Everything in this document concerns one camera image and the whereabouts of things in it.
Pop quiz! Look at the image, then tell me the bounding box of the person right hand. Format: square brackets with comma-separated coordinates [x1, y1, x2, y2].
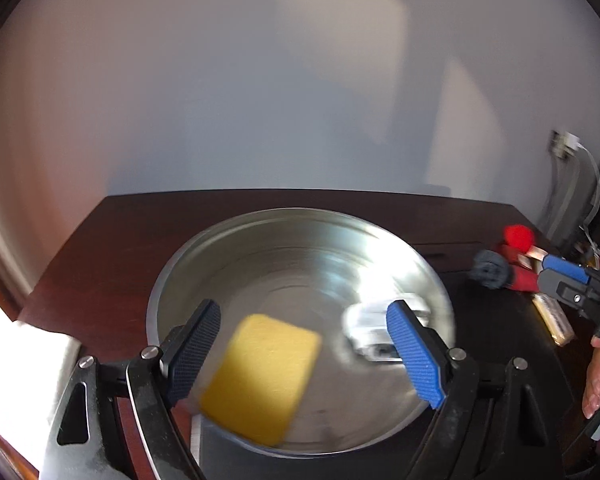
[582, 337, 600, 419]

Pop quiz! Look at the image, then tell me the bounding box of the wall power outlet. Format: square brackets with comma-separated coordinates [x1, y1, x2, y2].
[550, 131, 580, 159]

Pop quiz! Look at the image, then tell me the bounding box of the cracker pack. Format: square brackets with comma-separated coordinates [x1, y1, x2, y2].
[532, 292, 574, 347]

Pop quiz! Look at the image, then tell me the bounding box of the stainless steel bowl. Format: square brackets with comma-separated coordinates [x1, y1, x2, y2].
[146, 208, 455, 457]

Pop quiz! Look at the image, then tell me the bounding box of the yellow sponge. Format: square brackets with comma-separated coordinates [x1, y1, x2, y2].
[199, 314, 322, 448]

